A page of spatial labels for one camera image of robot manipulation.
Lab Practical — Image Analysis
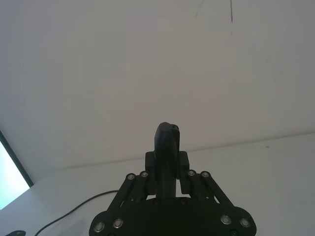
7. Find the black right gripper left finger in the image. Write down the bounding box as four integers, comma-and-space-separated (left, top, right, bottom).
90, 122, 173, 234

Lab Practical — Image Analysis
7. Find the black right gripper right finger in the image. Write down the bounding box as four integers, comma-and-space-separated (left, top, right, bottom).
168, 123, 258, 233

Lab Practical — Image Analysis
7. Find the thin black cable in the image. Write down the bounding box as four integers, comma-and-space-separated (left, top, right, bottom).
34, 190, 119, 236

